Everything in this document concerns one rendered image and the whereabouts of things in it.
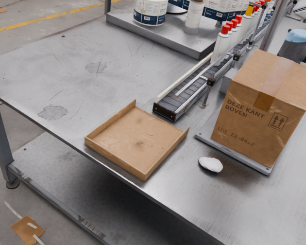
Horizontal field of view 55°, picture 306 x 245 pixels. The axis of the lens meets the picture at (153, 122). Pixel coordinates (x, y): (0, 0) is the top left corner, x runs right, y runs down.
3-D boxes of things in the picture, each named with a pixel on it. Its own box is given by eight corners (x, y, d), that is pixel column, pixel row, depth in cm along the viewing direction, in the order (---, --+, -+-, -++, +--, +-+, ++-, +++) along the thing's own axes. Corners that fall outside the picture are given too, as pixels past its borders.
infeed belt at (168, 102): (268, 13, 233) (270, 8, 230) (278, 17, 230) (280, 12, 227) (154, 110, 122) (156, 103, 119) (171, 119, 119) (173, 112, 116)
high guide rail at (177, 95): (260, 23, 185) (260, 20, 184) (261, 23, 184) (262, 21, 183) (174, 97, 112) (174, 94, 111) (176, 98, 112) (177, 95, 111)
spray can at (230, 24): (215, 56, 157) (227, 19, 144) (224, 60, 155) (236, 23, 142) (212, 60, 153) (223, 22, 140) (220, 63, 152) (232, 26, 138)
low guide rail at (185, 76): (246, 26, 191) (246, 24, 189) (247, 27, 190) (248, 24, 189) (156, 100, 118) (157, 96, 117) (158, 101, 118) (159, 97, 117)
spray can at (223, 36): (212, 60, 153) (223, 22, 140) (221, 64, 151) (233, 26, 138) (208, 63, 150) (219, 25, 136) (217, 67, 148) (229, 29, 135)
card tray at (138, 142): (134, 105, 124) (135, 98, 122) (187, 133, 115) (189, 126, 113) (84, 144, 104) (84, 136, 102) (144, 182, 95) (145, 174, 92)
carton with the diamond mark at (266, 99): (235, 102, 132) (257, 47, 115) (288, 125, 125) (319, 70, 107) (209, 138, 112) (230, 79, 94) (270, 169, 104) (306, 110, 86)
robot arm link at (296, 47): (280, 48, 150) (293, 23, 141) (305, 59, 146) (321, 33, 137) (275, 56, 141) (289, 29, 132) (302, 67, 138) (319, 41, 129)
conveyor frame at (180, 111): (266, 14, 234) (268, 8, 231) (279, 19, 230) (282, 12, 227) (151, 111, 123) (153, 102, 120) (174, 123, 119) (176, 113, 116)
